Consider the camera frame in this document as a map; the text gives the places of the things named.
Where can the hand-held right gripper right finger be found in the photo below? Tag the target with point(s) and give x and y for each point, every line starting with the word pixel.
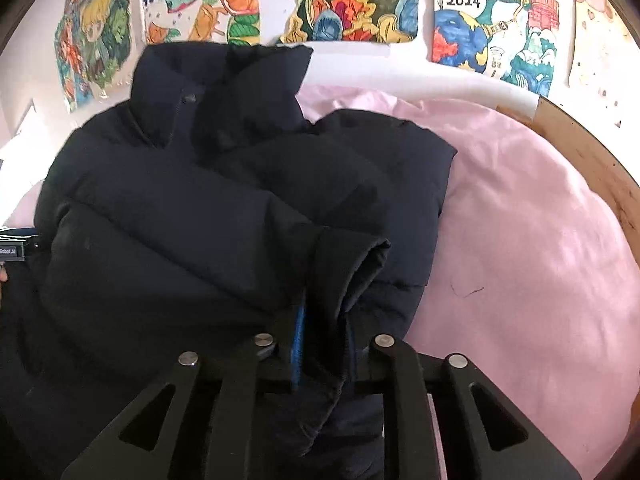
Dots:
pixel 395 385

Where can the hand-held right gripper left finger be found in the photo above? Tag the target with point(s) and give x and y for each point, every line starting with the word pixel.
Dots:
pixel 300 342

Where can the dark navy puffer jacket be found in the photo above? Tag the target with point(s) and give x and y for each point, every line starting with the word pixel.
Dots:
pixel 175 210

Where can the pink duvet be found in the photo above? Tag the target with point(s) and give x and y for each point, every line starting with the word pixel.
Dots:
pixel 525 260

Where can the orange dress girl drawing poster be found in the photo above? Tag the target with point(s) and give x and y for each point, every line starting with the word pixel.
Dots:
pixel 66 50

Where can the blond child drawing poster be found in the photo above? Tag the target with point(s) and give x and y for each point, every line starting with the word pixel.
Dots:
pixel 97 25

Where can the ship and oranges drawing poster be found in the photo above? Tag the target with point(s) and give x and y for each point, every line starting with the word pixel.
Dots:
pixel 200 5

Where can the landscape dinosaur drawing poster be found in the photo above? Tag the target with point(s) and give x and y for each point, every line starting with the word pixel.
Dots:
pixel 350 5

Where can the dragon and tower drawing poster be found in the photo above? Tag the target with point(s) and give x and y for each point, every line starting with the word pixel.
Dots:
pixel 480 25

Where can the pink animals drawing poster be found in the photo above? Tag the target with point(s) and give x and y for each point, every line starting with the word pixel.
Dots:
pixel 600 35

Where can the wooden bed frame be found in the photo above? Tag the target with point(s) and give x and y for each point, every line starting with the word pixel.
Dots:
pixel 590 160

